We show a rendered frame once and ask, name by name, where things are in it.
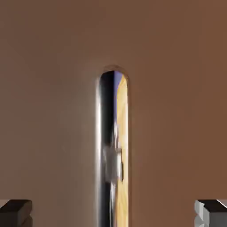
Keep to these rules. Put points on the brown wooden drawer front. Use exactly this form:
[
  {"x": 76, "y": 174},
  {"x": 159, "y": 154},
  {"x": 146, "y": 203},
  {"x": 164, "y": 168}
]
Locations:
[{"x": 53, "y": 88}]

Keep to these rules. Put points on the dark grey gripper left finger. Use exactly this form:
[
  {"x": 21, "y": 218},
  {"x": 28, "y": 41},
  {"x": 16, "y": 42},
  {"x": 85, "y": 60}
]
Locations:
[{"x": 16, "y": 213}]

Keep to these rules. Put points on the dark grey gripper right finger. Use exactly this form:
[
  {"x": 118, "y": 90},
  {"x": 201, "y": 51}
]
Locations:
[{"x": 211, "y": 215}]

